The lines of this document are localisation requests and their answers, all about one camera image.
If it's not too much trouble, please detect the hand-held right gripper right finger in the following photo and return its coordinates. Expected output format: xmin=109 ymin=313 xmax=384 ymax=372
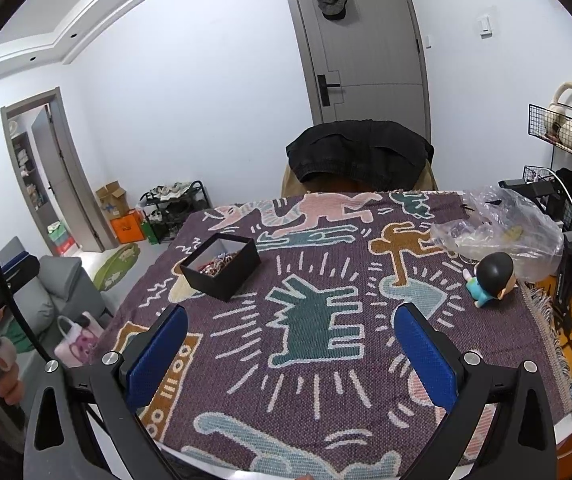
xmin=393 ymin=302 xmax=559 ymax=480

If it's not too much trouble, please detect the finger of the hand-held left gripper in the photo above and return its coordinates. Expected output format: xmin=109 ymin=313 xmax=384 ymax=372
xmin=0 ymin=254 xmax=42 ymax=291

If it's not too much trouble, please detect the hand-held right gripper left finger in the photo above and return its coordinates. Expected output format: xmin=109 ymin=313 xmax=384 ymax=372
xmin=23 ymin=304 xmax=189 ymax=480

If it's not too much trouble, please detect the black jewelry box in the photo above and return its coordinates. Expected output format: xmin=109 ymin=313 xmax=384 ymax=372
xmin=180 ymin=232 xmax=262 ymax=302

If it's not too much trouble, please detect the pile of mixed jewelry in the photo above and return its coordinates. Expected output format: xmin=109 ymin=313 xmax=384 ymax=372
xmin=197 ymin=251 xmax=247 ymax=277

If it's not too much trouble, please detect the green cloth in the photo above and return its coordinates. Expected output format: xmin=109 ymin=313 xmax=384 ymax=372
xmin=3 ymin=317 xmax=42 ymax=353

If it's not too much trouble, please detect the red box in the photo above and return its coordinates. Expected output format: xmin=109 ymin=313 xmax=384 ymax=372
xmin=53 ymin=235 xmax=78 ymax=257

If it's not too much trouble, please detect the grey sofa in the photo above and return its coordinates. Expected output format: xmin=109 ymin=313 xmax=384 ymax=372
xmin=0 ymin=237 xmax=114 ymax=356

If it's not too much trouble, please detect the white pink tote bag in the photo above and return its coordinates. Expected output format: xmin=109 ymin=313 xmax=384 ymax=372
xmin=55 ymin=311 xmax=104 ymax=367

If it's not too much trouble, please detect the green rug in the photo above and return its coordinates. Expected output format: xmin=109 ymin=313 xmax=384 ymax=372
xmin=92 ymin=242 xmax=141 ymax=292

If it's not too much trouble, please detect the black-haired toy figurine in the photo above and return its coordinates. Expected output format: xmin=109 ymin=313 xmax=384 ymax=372
xmin=462 ymin=252 xmax=518 ymax=309

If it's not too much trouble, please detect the grey side doorway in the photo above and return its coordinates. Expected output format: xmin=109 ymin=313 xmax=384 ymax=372
xmin=0 ymin=87 xmax=106 ymax=256

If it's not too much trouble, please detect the orange bag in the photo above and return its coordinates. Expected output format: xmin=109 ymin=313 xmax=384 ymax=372
xmin=111 ymin=212 xmax=146 ymax=246

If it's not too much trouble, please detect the cardboard box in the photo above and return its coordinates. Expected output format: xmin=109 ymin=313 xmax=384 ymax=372
xmin=96 ymin=181 xmax=131 ymax=218

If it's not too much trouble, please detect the purple printed blanket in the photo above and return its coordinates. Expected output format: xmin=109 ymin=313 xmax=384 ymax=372
xmin=93 ymin=190 xmax=572 ymax=480

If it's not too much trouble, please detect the black shoe rack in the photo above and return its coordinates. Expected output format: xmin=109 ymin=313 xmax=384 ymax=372
xmin=138 ymin=180 xmax=212 ymax=246

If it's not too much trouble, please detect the clear plastic bag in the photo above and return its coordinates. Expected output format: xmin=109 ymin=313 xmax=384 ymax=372
xmin=431 ymin=185 xmax=564 ymax=283

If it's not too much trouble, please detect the black jacket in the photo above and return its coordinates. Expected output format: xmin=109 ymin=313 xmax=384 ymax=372
xmin=286 ymin=119 xmax=436 ymax=193

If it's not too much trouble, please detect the grey door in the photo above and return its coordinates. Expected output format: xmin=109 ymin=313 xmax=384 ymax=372
xmin=280 ymin=0 xmax=433 ymax=146

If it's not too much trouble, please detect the grey cap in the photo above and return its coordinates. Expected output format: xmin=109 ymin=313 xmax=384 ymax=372
xmin=316 ymin=0 xmax=349 ymax=21

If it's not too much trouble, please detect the black cable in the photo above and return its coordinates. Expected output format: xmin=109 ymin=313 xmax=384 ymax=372
xmin=0 ymin=195 xmax=54 ymax=366

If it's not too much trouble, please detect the black wire wall rack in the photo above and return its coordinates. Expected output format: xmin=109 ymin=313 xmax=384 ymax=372
xmin=521 ymin=104 xmax=572 ymax=231

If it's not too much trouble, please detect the black door handle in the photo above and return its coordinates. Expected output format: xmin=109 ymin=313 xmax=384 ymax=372
xmin=317 ymin=74 xmax=342 ymax=107

